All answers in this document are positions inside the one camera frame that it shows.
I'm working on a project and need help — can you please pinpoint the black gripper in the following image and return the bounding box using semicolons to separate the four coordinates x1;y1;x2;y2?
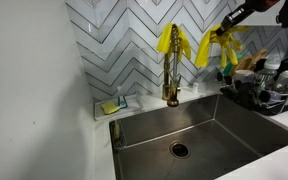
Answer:
215;0;282;37

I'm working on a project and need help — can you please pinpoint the yellow rubber glove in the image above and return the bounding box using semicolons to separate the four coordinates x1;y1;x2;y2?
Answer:
194;23;250;69
156;22;192;63

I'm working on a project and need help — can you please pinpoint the round wooden plate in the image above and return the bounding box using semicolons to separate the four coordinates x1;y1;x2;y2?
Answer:
247;49;268;71
232;54;256;73

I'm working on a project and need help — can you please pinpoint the green plate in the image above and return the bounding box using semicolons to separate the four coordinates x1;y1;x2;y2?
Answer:
223;61;239;76

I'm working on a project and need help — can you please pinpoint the white cup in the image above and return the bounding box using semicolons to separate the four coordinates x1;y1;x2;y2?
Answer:
233;69;255;83

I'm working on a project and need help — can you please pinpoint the clear baby bottle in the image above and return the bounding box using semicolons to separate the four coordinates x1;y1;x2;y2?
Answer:
255;55;282;88

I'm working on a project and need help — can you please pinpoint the small white countertop cap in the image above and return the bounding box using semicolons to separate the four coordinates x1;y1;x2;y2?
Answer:
192;82;200;95

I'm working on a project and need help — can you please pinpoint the gold spring kitchen faucet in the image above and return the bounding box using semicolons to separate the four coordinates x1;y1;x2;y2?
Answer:
161;23;182;108

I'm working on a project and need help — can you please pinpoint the black drying mat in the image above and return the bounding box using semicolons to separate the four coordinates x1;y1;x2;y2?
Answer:
250;99;288;117

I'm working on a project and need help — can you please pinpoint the dark steel sink basin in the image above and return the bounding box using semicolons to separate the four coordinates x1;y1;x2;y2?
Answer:
109;93;288;180

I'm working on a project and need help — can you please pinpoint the blue white dish brush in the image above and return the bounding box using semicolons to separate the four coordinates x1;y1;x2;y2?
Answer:
116;85;129;110

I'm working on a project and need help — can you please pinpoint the round sink drain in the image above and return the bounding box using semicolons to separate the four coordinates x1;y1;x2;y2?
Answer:
169;141;192;160

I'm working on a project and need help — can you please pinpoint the yellow sponge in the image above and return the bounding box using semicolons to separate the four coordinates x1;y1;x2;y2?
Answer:
99;100;121;115

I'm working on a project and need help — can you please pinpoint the dark sink corner caddy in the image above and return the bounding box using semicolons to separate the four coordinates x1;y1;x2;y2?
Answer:
112;119;126;148

